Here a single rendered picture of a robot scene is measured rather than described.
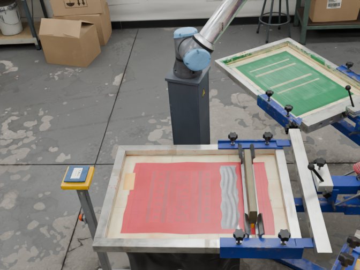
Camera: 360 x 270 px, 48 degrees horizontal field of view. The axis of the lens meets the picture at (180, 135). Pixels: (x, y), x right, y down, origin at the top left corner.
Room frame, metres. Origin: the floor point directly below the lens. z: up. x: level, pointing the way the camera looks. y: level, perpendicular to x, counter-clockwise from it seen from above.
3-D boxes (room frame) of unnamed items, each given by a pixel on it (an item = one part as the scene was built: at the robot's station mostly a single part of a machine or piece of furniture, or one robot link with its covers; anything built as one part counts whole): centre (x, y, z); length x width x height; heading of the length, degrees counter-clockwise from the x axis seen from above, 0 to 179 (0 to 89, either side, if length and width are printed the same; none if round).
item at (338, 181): (1.13, -0.61, 1.02); 0.17 x 0.06 x 0.05; 84
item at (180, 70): (1.82, -0.07, 1.25); 0.15 x 0.15 x 0.10
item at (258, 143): (1.44, -0.33, 0.97); 0.30 x 0.05 x 0.07; 84
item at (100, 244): (1.19, -0.06, 0.97); 0.79 x 0.58 x 0.04; 84
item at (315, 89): (1.90, -0.74, 1.05); 1.08 x 0.61 x 0.23; 24
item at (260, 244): (0.89, -0.26, 0.97); 0.30 x 0.05 x 0.07; 84
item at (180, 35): (1.81, -0.07, 1.37); 0.13 x 0.12 x 0.14; 13
